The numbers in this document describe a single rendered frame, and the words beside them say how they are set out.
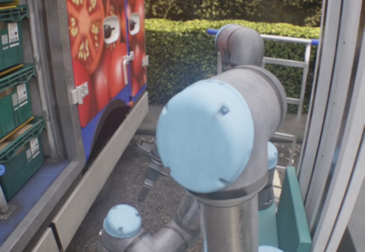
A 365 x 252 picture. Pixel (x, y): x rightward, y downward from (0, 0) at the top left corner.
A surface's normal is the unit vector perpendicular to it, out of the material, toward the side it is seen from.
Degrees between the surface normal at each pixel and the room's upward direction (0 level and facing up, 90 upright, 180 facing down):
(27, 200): 0
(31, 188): 0
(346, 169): 90
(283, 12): 29
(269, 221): 0
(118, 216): 25
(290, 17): 54
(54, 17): 90
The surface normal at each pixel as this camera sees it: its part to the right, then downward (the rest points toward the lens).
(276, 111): 0.79, -0.03
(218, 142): -0.59, 0.19
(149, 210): 0.00, -0.92
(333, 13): -0.20, 0.39
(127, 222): 0.34, -0.74
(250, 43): -0.03, -0.23
